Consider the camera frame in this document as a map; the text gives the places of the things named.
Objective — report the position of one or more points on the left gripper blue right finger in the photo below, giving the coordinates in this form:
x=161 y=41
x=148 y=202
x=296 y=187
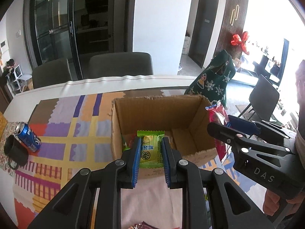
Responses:
x=171 y=158

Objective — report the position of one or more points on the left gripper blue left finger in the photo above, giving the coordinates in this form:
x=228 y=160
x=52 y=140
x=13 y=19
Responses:
x=130 y=172

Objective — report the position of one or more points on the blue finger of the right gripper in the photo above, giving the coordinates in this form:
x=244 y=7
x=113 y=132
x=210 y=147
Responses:
x=227 y=135
x=244 y=126

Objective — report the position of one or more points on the green mooncake packet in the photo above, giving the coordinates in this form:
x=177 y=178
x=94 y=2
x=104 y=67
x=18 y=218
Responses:
x=151 y=152

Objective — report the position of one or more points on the pink red snack packet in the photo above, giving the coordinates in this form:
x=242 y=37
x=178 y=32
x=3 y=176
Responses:
x=218 y=121

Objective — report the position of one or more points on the green lollipop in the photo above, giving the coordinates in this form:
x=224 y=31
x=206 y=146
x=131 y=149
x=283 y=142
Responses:
x=127 y=141

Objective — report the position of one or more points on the dark chair at right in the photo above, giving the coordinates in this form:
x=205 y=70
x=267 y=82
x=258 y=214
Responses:
x=263 y=99

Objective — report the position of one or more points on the green christmas felt bag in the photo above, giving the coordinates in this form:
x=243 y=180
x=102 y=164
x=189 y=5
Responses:
x=213 y=80

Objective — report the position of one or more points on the maroon striped snack packet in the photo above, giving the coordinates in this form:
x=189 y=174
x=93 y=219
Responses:
x=142 y=225

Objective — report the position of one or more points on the colourful patterned tablecloth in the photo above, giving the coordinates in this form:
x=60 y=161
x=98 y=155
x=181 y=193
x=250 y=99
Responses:
x=75 y=133

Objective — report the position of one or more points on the red bow decoration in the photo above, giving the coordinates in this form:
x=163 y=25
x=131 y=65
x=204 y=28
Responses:
x=241 y=41

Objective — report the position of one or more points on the black mug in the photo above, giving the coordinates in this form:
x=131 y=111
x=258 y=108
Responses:
x=17 y=154

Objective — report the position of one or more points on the grey dining chair right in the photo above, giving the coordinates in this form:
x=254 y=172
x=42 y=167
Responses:
x=120 y=64

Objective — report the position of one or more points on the grey dining chair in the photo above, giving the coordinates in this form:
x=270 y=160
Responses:
x=51 y=73
x=120 y=64

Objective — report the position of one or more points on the blue pepsi can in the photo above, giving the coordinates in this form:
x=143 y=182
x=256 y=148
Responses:
x=26 y=135

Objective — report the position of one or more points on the grey dining chair left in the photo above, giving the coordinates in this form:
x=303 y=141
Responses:
x=51 y=73

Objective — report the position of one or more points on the white shelf with items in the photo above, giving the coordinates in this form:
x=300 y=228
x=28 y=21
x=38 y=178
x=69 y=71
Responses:
x=14 y=79

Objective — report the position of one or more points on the black glass sliding door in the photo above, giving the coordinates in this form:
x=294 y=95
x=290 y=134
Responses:
x=77 y=30

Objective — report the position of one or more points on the gold wall ornament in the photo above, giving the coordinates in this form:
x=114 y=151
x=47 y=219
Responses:
x=234 y=15

